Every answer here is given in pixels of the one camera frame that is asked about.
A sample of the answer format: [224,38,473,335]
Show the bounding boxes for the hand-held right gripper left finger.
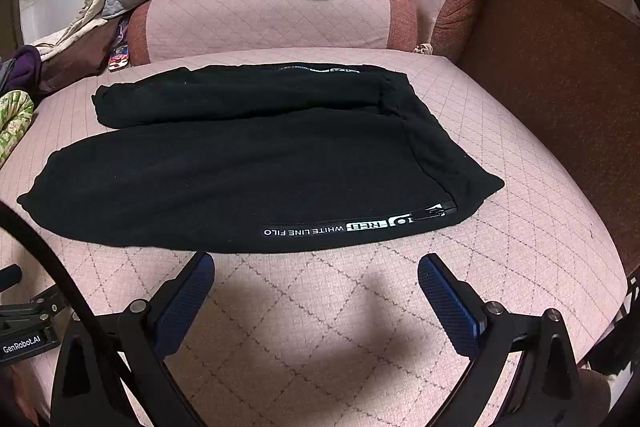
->
[50,251,216,427]

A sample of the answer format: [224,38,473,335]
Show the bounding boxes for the black pants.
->
[16,63,506,254]

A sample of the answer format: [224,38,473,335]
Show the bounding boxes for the pink quilted sofa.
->
[0,0,640,427]

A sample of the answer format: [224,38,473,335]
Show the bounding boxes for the red patterned packet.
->
[107,44,132,72]

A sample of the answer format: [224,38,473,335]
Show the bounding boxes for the green patterned cloth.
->
[0,91,36,168]

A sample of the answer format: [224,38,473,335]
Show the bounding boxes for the purple cloth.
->
[0,46,46,95]

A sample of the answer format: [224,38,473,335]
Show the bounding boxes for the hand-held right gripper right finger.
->
[418,253,586,427]

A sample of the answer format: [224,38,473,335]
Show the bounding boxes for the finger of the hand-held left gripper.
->
[0,287,70,325]

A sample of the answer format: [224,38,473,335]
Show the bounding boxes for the black cable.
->
[0,202,133,390]

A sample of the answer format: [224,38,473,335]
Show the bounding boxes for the beige cloth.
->
[32,0,121,58]

